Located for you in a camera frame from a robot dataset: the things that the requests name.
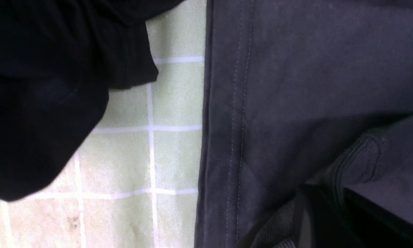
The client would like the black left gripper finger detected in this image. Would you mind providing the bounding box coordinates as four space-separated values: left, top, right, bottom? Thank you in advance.
238 184 413 248

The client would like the gray long-sleeve top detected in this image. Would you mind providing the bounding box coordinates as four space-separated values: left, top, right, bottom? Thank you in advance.
194 0 413 248

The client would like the green checkered table mat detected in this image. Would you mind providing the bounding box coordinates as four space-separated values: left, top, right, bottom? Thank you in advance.
0 0 207 248

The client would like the black garment pile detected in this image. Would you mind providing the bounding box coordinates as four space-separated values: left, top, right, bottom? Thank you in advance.
0 0 180 202

